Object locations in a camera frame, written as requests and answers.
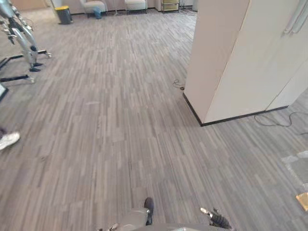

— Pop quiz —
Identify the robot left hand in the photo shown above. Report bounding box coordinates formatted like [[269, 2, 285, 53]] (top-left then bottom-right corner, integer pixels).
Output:
[[97, 223, 120, 231]]

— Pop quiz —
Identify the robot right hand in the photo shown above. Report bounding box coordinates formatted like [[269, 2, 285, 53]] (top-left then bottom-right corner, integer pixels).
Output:
[[200, 207, 233, 230]]

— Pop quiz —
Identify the robot own grey torso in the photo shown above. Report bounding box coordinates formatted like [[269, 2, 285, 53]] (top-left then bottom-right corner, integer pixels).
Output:
[[134, 223, 233, 231]]

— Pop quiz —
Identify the robot own dark foot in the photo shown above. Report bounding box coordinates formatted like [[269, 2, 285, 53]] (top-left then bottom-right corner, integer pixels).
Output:
[[143, 197, 155, 226]]

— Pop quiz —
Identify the yellow-brown flat board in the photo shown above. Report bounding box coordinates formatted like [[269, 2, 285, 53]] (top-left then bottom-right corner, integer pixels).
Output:
[[295, 192, 308, 212]]

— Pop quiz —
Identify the clear plastic sheet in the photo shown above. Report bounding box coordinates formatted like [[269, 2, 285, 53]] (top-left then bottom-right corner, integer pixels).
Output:
[[281, 151, 308, 191]]

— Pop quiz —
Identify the person's white shoe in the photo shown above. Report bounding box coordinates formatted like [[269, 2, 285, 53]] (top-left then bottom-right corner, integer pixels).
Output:
[[0, 131, 21, 151]]

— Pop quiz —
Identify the dark framed screen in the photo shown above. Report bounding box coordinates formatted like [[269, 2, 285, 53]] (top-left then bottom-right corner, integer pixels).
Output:
[[0, 82, 10, 102]]

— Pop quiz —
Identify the black wheeled robot stand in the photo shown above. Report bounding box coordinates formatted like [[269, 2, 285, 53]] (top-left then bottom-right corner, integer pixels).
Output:
[[0, 49, 52, 84]]

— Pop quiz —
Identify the blue bag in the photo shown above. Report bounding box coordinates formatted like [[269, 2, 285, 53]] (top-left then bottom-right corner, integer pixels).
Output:
[[92, 6, 103, 20]]

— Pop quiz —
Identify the pale green curtain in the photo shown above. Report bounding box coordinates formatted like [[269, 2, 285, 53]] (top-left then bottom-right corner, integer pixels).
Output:
[[283, 0, 308, 35]]

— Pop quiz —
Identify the yellow framed cart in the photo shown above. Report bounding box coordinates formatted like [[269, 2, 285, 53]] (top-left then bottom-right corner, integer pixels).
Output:
[[161, 0, 180, 13]]

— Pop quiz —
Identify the dark bin with yellow lid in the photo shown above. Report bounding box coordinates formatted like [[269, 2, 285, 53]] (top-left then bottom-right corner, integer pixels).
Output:
[[54, 5, 74, 25]]

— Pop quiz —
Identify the beige armchair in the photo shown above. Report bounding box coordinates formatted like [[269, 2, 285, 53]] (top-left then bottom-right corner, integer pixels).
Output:
[[79, 0, 108, 18]]

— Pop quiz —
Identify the white upholstered stool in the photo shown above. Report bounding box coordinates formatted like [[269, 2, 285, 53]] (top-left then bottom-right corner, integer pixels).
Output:
[[124, 0, 148, 14]]

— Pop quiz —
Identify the long black floor cable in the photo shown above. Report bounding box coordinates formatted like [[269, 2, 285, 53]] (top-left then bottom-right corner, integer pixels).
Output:
[[254, 111, 308, 136]]

